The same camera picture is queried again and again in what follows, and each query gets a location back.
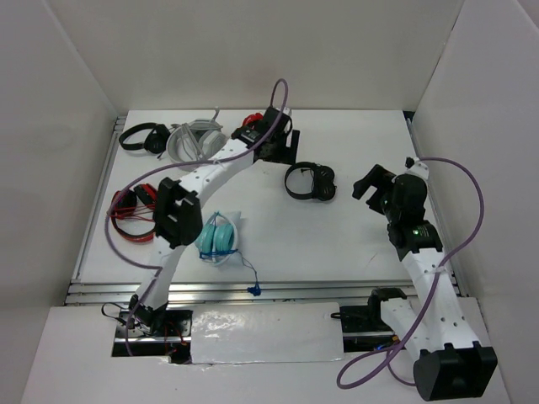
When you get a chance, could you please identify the black wired headphones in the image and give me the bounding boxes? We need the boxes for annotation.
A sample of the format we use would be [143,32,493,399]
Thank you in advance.
[284,162,337,202]

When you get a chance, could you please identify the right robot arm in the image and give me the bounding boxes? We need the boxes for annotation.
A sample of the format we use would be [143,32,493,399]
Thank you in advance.
[352,159,498,401]

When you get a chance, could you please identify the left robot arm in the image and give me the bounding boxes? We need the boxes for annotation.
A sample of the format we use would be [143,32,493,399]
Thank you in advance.
[129,106,290,336]

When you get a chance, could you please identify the red wrapped headphones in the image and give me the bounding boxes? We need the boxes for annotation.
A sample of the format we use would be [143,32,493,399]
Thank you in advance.
[242,112,264,127]

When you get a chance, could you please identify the grey white headphones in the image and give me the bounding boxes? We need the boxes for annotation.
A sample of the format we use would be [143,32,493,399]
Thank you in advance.
[165,107,228,163]

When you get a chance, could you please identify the teal white headphones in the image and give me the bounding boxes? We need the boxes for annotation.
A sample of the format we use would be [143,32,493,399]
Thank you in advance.
[195,210,262,297]

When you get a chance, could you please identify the black headphones at back left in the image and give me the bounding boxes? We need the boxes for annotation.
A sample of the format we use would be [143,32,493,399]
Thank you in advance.
[119,122,171,155]

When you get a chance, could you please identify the red black headphones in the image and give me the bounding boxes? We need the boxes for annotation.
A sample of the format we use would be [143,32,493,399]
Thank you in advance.
[109,183,157,244]

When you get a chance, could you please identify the white foil-covered panel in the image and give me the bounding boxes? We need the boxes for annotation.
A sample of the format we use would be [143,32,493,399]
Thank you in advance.
[190,302,344,364]

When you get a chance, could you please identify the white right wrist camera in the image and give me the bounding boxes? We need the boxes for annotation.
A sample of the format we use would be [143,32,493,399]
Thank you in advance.
[404,157,430,182]

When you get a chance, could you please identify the aluminium rail frame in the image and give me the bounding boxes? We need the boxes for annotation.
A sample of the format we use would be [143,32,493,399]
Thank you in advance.
[64,280,416,306]

